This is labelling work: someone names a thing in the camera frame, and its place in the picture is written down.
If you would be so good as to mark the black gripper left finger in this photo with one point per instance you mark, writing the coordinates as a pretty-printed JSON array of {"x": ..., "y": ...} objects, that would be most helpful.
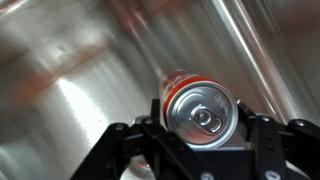
[{"x": 146, "y": 143}]

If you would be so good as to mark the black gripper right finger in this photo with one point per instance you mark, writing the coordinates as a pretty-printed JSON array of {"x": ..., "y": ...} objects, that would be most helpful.
[{"x": 273, "y": 143}]

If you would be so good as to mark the red soda can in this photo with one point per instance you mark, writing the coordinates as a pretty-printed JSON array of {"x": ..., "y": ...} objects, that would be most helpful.
[{"x": 200, "y": 110}]

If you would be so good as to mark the stainless steel sink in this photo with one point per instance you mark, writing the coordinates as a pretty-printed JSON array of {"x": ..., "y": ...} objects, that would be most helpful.
[{"x": 83, "y": 66}]

